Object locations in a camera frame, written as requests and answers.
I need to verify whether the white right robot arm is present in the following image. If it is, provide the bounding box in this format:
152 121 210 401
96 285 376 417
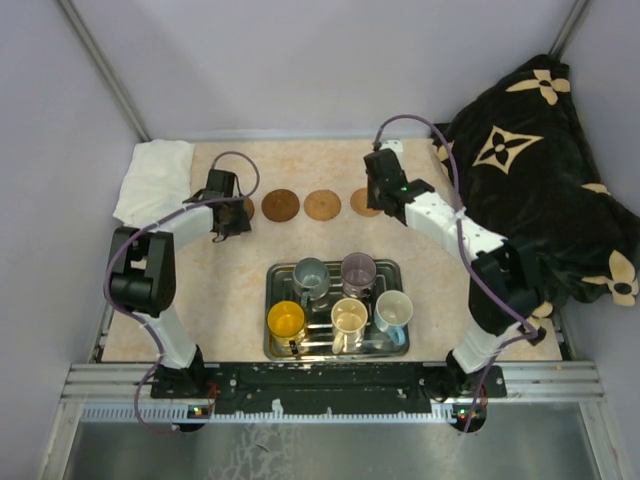
364 149 543 396

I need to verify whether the purple translucent cup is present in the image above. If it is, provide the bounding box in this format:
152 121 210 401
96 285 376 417
340 252 377 299

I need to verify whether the yellow mug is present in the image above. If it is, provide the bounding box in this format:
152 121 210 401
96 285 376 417
267 301 307 355

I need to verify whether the light woven coaster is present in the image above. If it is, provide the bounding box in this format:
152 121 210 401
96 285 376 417
350 187 381 217

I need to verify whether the tan woven coaster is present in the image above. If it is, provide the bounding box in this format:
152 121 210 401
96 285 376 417
303 189 341 221

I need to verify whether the grey mug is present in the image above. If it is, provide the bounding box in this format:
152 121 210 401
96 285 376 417
292 257 331 309

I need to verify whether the reddish brown wooden coaster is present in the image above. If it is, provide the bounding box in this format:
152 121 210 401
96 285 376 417
261 189 300 223

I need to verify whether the cream mug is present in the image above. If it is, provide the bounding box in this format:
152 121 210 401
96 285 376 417
331 298 369 355

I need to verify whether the white folded cloth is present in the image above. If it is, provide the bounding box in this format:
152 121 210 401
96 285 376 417
113 139 195 228

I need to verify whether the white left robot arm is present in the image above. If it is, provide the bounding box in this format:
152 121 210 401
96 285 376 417
105 168 251 397

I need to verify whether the black floral blanket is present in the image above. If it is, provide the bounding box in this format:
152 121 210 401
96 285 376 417
432 54 639 308

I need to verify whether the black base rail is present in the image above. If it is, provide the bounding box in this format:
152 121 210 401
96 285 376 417
151 362 507 418

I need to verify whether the metal serving tray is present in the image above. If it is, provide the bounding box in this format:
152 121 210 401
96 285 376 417
264 260 410 362

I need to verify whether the white and blue mug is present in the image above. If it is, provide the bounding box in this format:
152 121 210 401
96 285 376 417
374 290 414 346

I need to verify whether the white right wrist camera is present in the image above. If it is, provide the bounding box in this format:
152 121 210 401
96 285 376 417
381 139 404 158

